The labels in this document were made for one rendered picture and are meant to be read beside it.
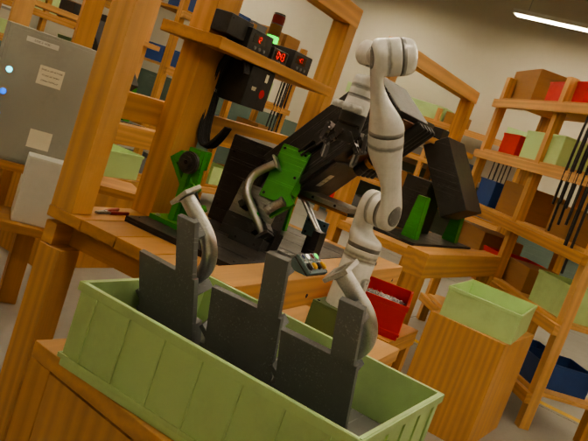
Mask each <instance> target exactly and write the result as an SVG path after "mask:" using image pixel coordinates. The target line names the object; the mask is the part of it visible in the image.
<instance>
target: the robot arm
mask: <svg viewBox="0 0 588 441"><path fill-rule="evenodd" d="M355 57H356V60H357V61H358V63H360V64H361V65H363V66H366V67H370V75H366V74H360V73H358V74H356V75H355V76H354V78H353V82H352V85H351V87H350V89H349V93H348V95H347V97H346V99H345V100H344V101H342V100H340V99H337V98H335V99H333V102H332V105H333V106H337V107H340V108H342V110H341V112H340V115H339V119H338V122H337V123H336V124H335V123H333V122H331V121H329V120H328V121H326V123H325V126H324V128H323V129H322V131H321V133H320V136H319V139H320V140H322V141H323V146H322V149H321V152H320V154H321V157H323V158H325V157H326V155H327V152H328V150H329V147H330V145H329V144H330V143H332V142H334V141H336V140H338V141H341V142H344V143H346V144H351V146H352V148H353V152H354V154H353V155H352V158H351V161H350V163H349V167H352V168H353V167H354V166H356V164H357V161H358V159H359V156H360V155H367V154H368V155H369V157H370V160H371V162H372V164H373V167H374V169H375V171H376V174H377V176H378V179H379V181H380V186H381V191H377V190H375V189H371V190H368V191H366V192H365V193H364V194H363V196H362V197H361V199H360V202H359V204H358V206H357V209H356V212H355V215H354V217H353V222H352V225H351V227H350V232H349V239H348V242H347V245H346V248H345V250H344V253H343V256H342V257H341V260H340V263H339V266H341V265H343V264H345V263H349V262H351V261H353V260H355V259H358V261H359V263H358V264H357V265H356V266H355V267H354V268H353V269H352V272H353V274H354V276H355V277H356V279H357V281H358V282H359V284H360V286H361V288H362V289H363V290H364V292H365V293H366V291H367V288H368V285H369V283H370V277H371V275H372V272H373V270H374V267H375V264H376V261H377V259H378V256H379V254H380V252H381V249H382V244H381V243H380V242H379V240H378V239H377V238H376V237H375V234H374V231H373V228H374V226H375V227H377V228H379V229H382V230H386V231H390V230H393V229H394V228H395V227H396V226H397V224H398V223H399V220H400V219H401V215H402V209H403V197H402V162H403V144H404V131H405V128H404V124H403V120H402V118H401V117H400V116H399V114H398V112H397V111H396V109H395V107H394V106H393V104H392V102H391V101H390V99H389V97H388V94H387V92H386V90H385V87H384V77H394V76H407V75H411V74H413V73H414V72H415V70H416V68H417V62H418V50H417V45H416V43H415V41H414V40H413V39H411V38H376V39H375V40H374V41H371V40H368V39H366V40H364V41H362V42H361V43H360V44H359V45H358V47H357V49H356V53H355ZM369 109H370V110H369ZM368 111H369V122H368V134H363V133H361V131H362V129H363V126H364V123H365V121H366V119H367V116H368ZM333 128H334V130H335V132H334V133H333V134H331V135H330V136H329V137H327V136H328V134H329V132H330V130H332V129H333ZM360 137H361V140H362V141H363V142H362V146H361V149H360V148H359V147H360V146H359V144H358V141H357V140H358V139H359V138H360ZM342 296H344V297H346V296H345V294H344V293H343V291H342V289H341V288H340V286H339V285H338V283H337V282H336V280H334V279H333V281H332V285H331V288H330V290H329V292H328V294H327V297H326V300H325V301H326V302H327V303H328V304H330V305H332V306H334V307H336V308H338V305H339V300H340V298H341V297H342Z"/></svg>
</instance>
